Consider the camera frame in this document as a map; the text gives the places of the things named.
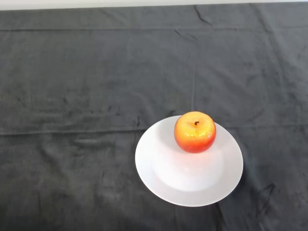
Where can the black cloth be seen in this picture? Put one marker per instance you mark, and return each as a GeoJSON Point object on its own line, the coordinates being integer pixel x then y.
{"type": "Point", "coordinates": [96, 72]}

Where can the red yellow apple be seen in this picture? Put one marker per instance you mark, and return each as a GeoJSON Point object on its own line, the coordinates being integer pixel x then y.
{"type": "Point", "coordinates": [195, 132]}

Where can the white round plate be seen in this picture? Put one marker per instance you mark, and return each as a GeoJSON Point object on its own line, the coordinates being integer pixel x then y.
{"type": "Point", "coordinates": [190, 175]}

